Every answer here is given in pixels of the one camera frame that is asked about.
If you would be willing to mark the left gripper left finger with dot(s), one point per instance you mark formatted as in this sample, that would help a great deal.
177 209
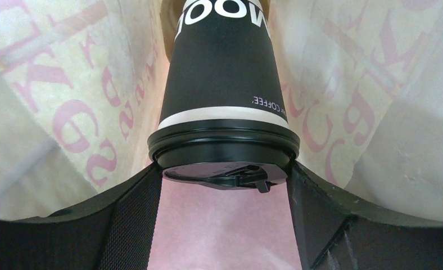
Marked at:
112 230

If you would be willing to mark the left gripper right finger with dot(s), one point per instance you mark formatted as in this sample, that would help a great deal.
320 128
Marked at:
335 229

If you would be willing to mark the pink paper bag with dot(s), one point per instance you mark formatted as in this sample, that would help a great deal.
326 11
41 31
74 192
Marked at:
82 84

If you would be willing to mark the black paper cup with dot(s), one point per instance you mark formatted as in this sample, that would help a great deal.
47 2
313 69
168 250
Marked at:
223 66

